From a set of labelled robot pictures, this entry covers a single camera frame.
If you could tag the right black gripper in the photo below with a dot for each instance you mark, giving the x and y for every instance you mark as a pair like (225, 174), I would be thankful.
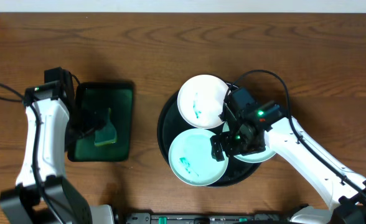
(231, 150)

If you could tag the white plate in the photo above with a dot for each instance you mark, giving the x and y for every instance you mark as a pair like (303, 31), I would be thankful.
(200, 101)

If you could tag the light green plate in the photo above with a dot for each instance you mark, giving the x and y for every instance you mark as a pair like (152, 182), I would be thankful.
(250, 158)
(190, 158)

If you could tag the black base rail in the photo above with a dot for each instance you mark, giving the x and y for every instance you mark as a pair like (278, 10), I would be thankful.
(147, 218)

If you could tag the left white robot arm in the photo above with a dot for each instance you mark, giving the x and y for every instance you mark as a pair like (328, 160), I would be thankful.
(42, 193)

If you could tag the rectangular dark green tray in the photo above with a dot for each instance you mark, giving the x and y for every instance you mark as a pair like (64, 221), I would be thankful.
(95, 97)

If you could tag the round black tray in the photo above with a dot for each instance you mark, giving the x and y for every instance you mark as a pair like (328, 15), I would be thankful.
(171, 124)

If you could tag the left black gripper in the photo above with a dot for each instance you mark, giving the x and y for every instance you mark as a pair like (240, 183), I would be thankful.
(85, 125)

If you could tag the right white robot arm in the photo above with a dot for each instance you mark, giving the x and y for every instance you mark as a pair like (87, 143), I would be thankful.
(342, 189)

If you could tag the green scrubbing sponge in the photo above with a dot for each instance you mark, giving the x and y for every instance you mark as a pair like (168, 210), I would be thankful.
(106, 133)

